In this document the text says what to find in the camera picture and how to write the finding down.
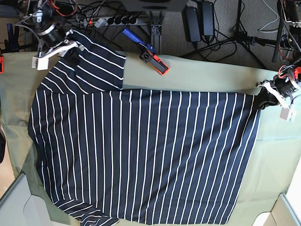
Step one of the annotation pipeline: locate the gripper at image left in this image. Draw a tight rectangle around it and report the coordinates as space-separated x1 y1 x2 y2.
38 23 79 64

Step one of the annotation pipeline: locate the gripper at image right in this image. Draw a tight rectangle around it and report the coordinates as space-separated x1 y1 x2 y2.
255 67 301 110

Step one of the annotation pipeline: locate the navy white striped T-shirt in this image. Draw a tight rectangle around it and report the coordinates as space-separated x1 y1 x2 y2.
28 30 278 226

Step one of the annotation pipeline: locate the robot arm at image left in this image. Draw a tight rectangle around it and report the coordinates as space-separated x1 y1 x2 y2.
17 0 79 71

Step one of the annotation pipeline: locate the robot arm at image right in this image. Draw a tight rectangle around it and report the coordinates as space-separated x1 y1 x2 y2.
254 0 301 110

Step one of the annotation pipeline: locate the grey power strip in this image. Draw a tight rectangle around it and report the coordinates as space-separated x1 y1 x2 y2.
79 16 138 28

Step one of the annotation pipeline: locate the blue clamp at left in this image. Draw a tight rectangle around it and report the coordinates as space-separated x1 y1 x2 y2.
2 23 20 53

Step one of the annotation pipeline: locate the black tripod stand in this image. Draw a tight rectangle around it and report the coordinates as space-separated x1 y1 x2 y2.
180 0 281 69

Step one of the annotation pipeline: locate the green table cloth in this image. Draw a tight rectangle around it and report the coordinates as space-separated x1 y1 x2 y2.
0 52 301 226

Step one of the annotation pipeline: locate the orange clamp at left edge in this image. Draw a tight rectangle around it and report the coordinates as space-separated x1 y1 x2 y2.
0 56 4 74

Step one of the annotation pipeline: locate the blue orange bar clamp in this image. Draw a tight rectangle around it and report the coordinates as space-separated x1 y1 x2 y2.
122 28 169 75

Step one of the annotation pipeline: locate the black object at left edge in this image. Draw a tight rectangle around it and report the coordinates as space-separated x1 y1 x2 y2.
0 130 6 163

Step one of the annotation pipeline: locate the black power adapter right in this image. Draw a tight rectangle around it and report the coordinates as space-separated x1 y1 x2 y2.
199 1 214 36

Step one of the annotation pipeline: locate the black power adapter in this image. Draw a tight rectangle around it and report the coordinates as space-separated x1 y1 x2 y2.
199 1 214 36
182 6 201 42

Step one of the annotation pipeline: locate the black power adapter left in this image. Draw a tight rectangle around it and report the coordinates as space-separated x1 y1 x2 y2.
182 6 201 42

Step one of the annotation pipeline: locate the grey bin at right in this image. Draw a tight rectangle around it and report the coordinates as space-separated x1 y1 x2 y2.
252 194 301 226

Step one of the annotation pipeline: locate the grey bin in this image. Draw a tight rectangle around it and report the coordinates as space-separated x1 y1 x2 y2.
252 194 301 226
0 174 52 226

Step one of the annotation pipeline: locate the grey bin at left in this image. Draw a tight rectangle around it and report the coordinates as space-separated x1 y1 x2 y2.
0 174 52 226

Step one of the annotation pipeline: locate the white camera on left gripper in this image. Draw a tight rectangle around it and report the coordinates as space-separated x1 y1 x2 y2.
280 108 296 122

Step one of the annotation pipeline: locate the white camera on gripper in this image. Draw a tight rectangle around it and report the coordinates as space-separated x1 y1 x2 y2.
32 56 49 71
280 108 296 122

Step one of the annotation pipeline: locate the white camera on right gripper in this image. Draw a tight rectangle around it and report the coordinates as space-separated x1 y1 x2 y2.
32 56 49 71

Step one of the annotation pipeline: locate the aluminium frame post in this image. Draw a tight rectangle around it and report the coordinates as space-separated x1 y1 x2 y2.
146 11 165 55

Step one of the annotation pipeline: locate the white cable on floor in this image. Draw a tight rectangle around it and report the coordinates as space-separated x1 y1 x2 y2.
258 0 285 33

